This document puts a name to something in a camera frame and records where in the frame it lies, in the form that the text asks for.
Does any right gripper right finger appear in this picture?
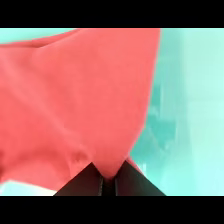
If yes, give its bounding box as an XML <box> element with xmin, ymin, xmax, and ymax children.
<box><xmin>114</xmin><ymin>158</ymin><xmax>167</xmax><ymax>197</ymax></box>

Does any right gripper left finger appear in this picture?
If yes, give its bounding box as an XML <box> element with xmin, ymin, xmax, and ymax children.
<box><xmin>53</xmin><ymin>162</ymin><xmax>105</xmax><ymax>197</ymax></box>

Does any red T-shirt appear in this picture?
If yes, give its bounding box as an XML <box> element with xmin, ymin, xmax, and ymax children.
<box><xmin>0</xmin><ymin>28</ymin><xmax>162</xmax><ymax>192</ymax></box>

